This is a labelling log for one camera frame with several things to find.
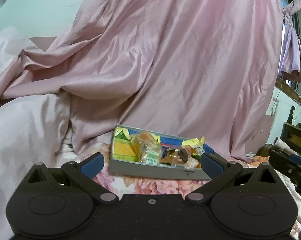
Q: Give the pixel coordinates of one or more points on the floral quilt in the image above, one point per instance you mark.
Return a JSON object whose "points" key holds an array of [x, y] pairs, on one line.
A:
{"points": [[121, 185]]}

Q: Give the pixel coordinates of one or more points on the clear cookie packet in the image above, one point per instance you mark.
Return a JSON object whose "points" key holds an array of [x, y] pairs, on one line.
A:
{"points": [[147, 148]]}

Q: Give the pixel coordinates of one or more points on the wooden window frame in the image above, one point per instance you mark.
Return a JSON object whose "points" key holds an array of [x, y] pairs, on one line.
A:
{"points": [[290, 88]]}

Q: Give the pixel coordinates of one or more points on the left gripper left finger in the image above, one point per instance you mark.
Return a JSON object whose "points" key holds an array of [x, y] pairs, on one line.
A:
{"points": [[70, 184]]}

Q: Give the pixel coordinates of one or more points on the pink satin sheet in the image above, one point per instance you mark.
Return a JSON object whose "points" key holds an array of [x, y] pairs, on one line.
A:
{"points": [[184, 67]]}

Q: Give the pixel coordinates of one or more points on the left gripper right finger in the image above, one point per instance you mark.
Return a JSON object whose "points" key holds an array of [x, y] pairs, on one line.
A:
{"points": [[234, 184]]}

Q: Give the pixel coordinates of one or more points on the grey snack box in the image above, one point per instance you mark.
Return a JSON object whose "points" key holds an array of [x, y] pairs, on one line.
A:
{"points": [[124, 161]]}

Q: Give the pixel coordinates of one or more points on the lilac curtain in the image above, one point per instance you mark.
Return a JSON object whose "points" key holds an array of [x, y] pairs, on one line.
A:
{"points": [[290, 63]]}

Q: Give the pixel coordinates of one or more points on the dark wooden shelf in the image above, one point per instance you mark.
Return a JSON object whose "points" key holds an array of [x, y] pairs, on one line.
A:
{"points": [[291, 134]]}

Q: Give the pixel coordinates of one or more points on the dark dried snack packet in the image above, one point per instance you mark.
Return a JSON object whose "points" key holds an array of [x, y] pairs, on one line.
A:
{"points": [[176, 155]]}

